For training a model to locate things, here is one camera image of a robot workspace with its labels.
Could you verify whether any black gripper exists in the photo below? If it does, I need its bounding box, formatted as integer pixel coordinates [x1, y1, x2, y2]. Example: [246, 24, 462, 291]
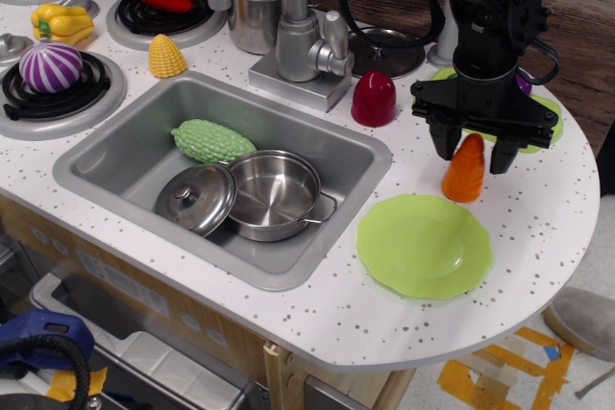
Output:
[411, 70, 558, 175]

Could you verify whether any orange toy carrot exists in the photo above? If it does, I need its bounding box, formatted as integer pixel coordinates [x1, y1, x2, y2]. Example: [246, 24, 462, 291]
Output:
[441, 133, 485, 203]

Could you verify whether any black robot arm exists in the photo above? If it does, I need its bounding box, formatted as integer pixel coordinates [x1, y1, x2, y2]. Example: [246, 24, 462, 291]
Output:
[410, 0, 560, 175]

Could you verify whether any light green plate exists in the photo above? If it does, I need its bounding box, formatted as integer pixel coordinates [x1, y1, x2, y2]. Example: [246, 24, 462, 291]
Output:
[357, 195, 493, 300]

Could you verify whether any purple toy eggplant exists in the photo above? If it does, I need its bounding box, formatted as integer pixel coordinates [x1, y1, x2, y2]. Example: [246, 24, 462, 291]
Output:
[516, 74, 532, 95]

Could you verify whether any grey metal pole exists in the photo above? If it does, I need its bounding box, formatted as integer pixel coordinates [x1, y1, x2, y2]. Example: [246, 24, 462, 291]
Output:
[427, 0, 458, 68]

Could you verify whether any dark red toy vegetable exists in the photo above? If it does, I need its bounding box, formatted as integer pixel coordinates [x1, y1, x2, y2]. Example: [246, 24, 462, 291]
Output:
[351, 70, 397, 128]

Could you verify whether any steel lid on counter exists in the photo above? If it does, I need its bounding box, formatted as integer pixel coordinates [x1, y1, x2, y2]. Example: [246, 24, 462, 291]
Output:
[349, 33, 426, 79]

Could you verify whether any silver toy faucet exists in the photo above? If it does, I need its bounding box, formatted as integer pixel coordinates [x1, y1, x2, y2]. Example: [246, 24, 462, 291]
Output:
[208, 0, 354, 112]

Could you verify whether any steel pot in sink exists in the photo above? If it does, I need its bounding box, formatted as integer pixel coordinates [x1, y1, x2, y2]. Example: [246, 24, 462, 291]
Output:
[228, 150, 337, 242]

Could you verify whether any grey shoe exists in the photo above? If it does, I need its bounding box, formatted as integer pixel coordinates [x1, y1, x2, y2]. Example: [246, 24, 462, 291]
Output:
[543, 287, 614, 362]

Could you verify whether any tall steel pot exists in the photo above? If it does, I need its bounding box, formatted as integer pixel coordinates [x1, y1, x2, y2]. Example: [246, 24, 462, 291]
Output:
[227, 0, 286, 56]

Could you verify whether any green toy bitter gourd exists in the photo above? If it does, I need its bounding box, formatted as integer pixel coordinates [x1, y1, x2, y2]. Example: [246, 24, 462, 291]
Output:
[170, 119, 257, 163]

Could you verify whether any steel pot lid in sink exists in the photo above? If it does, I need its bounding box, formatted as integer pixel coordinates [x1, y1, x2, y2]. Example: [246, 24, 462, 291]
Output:
[153, 164, 236, 237]

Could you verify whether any yellow toy corn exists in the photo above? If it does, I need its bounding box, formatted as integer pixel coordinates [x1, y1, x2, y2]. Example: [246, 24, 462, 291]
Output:
[148, 34, 187, 79]

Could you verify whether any grey toy sink basin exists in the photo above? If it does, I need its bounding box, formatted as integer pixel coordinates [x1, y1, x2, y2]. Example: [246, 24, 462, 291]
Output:
[53, 72, 392, 291]

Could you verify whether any middle stove burner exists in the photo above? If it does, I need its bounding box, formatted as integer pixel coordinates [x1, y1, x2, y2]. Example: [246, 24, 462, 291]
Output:
[106, 0, 226, 51]

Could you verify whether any front left stove burner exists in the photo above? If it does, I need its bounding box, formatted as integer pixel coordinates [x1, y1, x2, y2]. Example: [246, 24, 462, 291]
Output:
[1, 52, 127, 141]

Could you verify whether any grey stove knob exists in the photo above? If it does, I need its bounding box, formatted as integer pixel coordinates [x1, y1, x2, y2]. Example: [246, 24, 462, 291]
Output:
[60, 0, 100, 18]
[0, 33, 34, 66]

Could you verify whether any yellow toy bell pepper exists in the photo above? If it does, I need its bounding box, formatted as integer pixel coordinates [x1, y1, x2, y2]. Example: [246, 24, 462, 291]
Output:
[31, 4, 95, 45]

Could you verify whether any purple striped toy onion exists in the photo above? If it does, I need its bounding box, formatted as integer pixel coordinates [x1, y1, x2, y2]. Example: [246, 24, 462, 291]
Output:
[18, 38, 84, 93]

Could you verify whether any blue clamp tool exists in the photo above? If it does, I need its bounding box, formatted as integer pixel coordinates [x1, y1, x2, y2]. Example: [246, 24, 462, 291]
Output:
[1, 308, 94, 371]

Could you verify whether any black hose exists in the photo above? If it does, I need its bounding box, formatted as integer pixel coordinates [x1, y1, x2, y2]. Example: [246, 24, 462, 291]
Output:
[0, 332, 92, 410]

